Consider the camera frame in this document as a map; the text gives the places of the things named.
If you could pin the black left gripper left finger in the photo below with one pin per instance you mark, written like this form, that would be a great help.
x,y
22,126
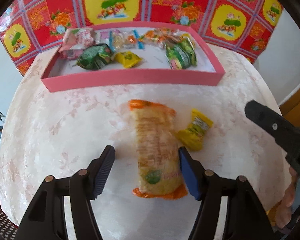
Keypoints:
x,y
45,215

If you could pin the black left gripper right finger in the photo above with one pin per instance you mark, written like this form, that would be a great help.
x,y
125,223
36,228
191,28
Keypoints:
x,y
245,215

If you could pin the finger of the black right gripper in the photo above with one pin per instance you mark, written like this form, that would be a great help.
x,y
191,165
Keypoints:
x,y
285,134

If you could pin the long orange cracker pack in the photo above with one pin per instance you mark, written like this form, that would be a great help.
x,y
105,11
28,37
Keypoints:
x,y
157,149

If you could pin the orange cartoon snack packet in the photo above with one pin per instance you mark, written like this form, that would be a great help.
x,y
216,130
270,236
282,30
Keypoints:
x,y
159,36

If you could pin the small yellow snack packet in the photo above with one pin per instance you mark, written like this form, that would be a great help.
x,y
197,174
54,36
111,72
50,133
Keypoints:
x,y
127,59

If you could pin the pink white drink pouch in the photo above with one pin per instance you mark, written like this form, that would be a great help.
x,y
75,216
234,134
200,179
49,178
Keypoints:
x,y
76,40

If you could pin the clear blue-edged snack bag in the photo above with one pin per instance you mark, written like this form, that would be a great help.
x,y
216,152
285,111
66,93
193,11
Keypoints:
x,y
124,40

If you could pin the person's right hand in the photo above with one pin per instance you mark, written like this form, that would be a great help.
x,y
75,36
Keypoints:
x,y
284,211

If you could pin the yellow green candy packet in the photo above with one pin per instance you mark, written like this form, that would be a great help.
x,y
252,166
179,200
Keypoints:
x,y
193,136

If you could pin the pink shallow box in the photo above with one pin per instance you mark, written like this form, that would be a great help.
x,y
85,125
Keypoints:
x,y
63,74

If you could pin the green striped snack packet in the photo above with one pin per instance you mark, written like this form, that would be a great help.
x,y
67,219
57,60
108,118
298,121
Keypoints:
x,y
180,53

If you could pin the wooden door frame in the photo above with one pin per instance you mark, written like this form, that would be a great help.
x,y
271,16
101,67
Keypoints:
x,y
290,109

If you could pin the red floral wall cloth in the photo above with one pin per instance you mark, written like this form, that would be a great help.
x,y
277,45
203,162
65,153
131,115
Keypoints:
x,y
28,27

